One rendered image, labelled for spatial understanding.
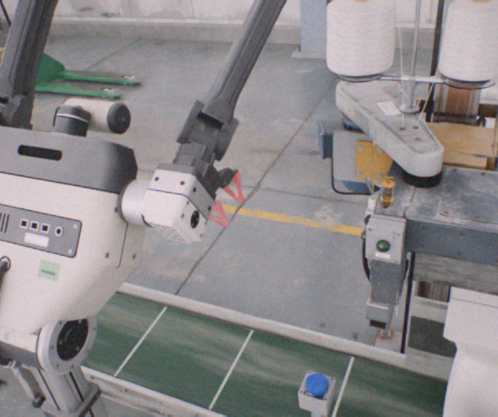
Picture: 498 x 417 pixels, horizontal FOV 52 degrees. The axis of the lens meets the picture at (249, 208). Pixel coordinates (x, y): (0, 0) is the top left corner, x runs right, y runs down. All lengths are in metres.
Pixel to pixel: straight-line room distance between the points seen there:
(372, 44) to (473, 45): 0.22
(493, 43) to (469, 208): 0.36
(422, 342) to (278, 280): 1.20
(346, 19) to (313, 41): 4.95
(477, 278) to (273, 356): 0.95
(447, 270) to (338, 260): 1.69
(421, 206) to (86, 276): 0.71
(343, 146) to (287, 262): 1.61
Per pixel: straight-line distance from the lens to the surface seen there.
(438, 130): 1.49
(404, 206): 1.17
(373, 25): 1.27
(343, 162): 1.56
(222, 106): 1.05
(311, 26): 6.17
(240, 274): 3.00
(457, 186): 1.24
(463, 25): 1.25
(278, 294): 2.85
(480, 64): 1.26
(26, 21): 1.43
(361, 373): 2.03
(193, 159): 1.00
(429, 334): 1.91
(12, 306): 1.15
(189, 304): 2.30
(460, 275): 1.42
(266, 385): 2.00
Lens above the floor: 1.99
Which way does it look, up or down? 34 degrees down
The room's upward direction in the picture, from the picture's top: 7 degrees counter-clockwise
